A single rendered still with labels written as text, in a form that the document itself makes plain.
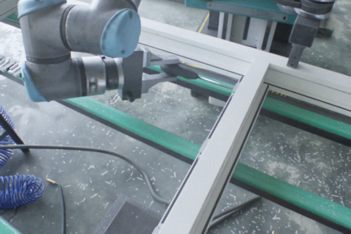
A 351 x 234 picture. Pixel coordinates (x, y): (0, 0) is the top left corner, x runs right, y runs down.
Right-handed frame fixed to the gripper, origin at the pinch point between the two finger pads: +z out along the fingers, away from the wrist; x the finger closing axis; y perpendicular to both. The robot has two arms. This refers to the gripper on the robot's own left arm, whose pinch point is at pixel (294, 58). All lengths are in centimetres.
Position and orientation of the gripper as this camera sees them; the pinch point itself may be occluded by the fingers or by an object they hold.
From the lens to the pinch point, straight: 74.0
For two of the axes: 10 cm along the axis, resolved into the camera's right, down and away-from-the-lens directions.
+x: 4.8, -6.6, 5.8
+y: 8.8, 3.4, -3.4
